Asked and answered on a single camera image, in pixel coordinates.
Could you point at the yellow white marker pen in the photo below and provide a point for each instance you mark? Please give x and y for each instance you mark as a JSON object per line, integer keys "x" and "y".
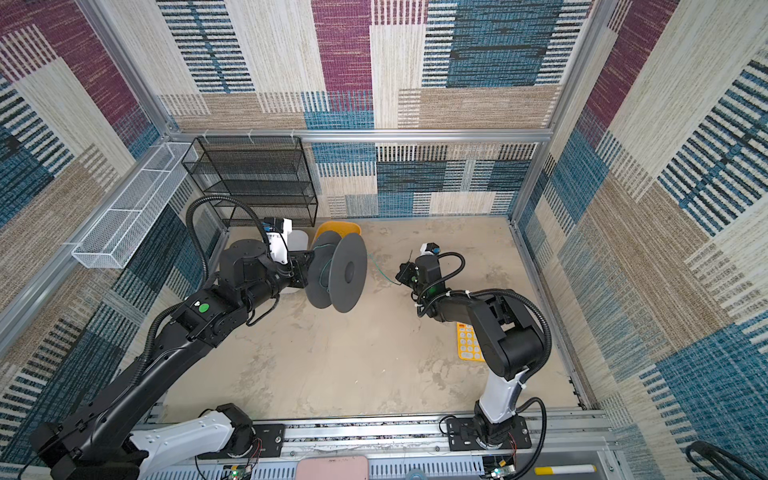
{"x": 565, "y": 470}

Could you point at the black wire shelf rack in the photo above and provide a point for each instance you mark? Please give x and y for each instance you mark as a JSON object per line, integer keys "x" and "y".
{"x": 271, "y": 174}

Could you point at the yellow plastic bin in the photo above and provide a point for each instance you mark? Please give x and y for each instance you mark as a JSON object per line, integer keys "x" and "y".
{"x": 343, "y": 228}

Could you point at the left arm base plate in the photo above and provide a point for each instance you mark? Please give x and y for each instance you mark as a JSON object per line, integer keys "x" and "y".
{"x": 261, "y": 441}

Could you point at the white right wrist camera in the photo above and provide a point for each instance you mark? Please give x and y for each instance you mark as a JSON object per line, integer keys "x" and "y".
{"x": 430, "y": 248}

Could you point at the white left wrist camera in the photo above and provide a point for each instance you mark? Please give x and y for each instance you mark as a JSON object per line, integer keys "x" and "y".
{"x": 278, "y": 230}

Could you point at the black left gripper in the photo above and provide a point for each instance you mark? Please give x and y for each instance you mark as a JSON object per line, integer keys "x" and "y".
{"x": 299, "y": 267}

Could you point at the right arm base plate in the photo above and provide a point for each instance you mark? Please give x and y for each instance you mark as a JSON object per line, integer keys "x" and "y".
{"x": 467, "y": 434}

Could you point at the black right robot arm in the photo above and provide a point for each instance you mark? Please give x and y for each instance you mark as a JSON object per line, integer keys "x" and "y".
{"x": 513, "y": 337}

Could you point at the white plastic bin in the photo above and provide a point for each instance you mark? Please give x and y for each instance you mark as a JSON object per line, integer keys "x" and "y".
{"x": 298, "y": 240}

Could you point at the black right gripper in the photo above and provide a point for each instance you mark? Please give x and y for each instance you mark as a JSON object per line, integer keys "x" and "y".
{"x": 406, "y": 269}

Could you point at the yellow calculator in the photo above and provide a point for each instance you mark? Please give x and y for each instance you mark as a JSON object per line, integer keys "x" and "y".
{"x": 468, "y": 348}

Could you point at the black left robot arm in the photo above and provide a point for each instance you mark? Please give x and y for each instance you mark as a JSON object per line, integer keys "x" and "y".
{"x": 100, "y": 441}

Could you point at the grey perforated cable spool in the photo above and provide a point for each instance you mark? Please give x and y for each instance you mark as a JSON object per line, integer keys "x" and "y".
{"x": 337, "y": 273}

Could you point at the white wire mesh basket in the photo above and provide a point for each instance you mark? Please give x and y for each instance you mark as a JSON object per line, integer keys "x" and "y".
{"x": 117, "y": 234}

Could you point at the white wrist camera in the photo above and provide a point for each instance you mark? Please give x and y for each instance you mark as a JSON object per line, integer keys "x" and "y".
{"x": 278, "y": 230}
{"x": 430, "y": 248}

